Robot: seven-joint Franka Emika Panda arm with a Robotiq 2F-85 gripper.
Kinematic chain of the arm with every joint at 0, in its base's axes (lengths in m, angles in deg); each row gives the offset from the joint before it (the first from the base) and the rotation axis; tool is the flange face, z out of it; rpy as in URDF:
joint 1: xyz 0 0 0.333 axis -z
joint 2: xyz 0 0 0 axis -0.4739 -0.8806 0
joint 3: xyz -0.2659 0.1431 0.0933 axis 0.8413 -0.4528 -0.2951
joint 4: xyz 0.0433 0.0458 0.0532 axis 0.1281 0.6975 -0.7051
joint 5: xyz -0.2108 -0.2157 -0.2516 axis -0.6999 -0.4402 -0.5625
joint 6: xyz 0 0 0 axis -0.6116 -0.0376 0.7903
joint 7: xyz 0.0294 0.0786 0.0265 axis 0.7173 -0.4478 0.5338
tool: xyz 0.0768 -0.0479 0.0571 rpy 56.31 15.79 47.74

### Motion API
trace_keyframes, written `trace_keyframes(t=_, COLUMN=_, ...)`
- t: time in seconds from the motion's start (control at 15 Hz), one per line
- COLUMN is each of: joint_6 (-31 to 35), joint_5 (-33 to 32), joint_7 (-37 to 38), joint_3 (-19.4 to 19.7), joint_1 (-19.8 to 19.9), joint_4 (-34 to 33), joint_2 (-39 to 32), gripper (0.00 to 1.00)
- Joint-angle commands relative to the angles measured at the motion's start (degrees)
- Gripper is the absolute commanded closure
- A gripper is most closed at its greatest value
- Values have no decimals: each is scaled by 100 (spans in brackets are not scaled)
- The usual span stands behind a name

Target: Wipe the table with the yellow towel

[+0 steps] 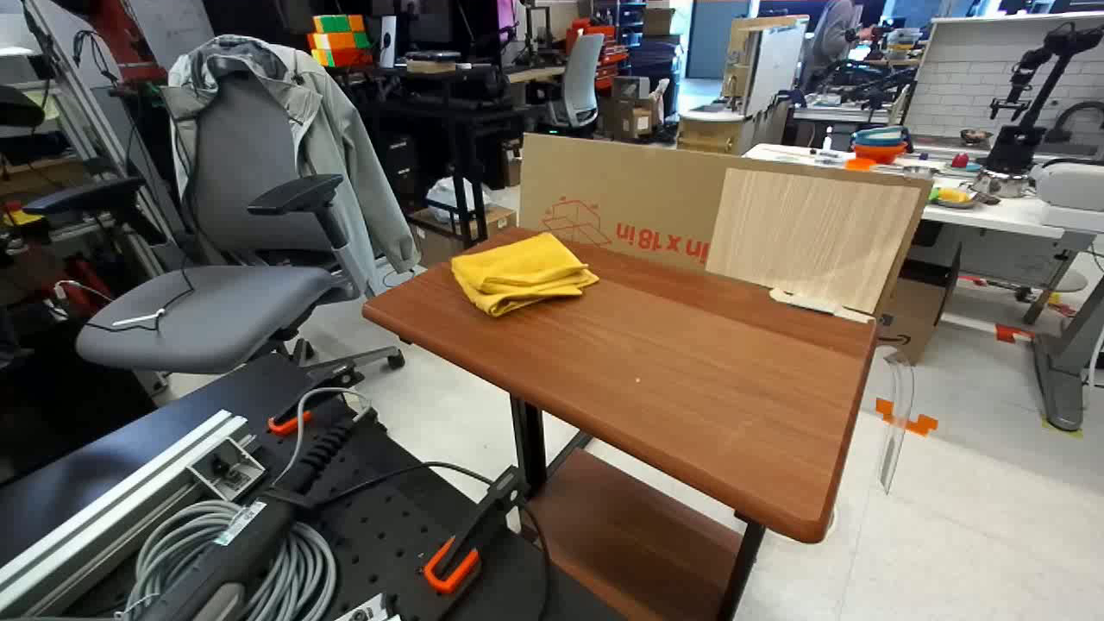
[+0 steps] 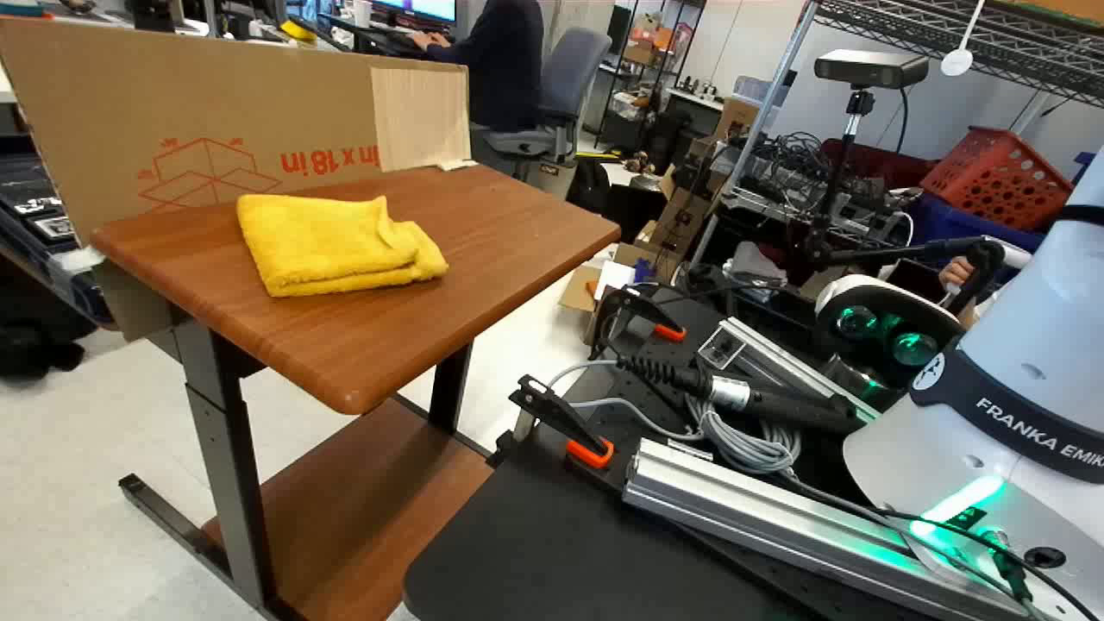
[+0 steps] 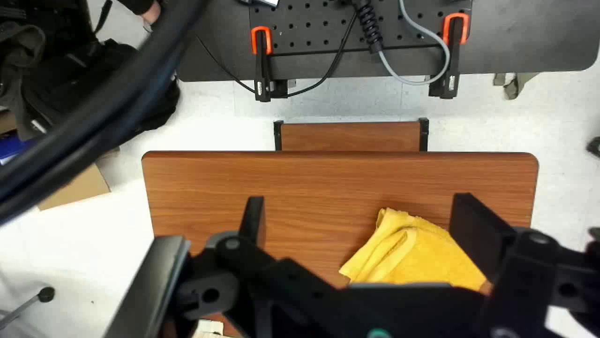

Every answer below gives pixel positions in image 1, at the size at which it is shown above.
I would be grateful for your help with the short aluminium profile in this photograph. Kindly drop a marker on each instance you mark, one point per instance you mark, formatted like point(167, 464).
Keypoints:
point(230, 468)

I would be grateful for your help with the white background office chair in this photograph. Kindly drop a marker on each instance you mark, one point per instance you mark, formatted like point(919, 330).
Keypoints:
point(581, 73)

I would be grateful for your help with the white pegboard panel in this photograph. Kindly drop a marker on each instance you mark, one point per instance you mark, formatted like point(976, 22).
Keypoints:
point(966, 80)

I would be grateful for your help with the black robot stand top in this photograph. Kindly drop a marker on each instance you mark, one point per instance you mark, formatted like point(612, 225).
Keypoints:
point(381, 518)

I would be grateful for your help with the yellow terry towel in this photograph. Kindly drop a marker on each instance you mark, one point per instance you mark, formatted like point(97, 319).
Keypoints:
point(520, 272)

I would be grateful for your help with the long aluminium rail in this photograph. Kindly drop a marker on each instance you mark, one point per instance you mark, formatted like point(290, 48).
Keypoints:
point(117, 495)

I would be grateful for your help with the gray office chair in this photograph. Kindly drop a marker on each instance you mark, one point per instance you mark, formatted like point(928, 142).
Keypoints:
point(196, 316)

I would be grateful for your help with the orange round disc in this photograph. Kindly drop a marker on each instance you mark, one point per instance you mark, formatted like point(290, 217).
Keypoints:
point(882, 145)

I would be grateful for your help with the small brown cardboard box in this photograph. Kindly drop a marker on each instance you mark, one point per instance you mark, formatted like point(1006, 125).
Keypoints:
point(916, 316)

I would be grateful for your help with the black background robot arm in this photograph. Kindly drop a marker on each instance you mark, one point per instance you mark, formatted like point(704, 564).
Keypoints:
point(1024, 125)

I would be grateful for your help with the light wooden panel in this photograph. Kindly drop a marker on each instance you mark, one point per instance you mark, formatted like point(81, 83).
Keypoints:
point(807, 230)

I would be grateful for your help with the black metal table frame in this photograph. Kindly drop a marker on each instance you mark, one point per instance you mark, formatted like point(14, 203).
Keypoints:
point(528, 451)

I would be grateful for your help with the black clamp with orange grip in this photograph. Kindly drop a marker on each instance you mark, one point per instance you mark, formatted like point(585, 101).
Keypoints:
point(289, 421)
point(450, 570)

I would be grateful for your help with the colourful stacked cube box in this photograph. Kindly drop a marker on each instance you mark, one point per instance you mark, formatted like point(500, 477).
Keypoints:
point(340, 38)

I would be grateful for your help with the white table with gray legs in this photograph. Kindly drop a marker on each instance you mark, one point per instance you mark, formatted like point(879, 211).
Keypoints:
point(1002, 216)

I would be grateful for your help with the gray jacket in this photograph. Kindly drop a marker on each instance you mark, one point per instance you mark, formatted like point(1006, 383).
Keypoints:
point(347, 149)

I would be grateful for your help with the wooden lower table shelf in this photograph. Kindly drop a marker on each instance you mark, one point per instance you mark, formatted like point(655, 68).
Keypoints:
point(621, 539)

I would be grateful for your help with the black background desk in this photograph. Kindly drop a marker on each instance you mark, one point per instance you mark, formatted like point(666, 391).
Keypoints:
point(450, 116)

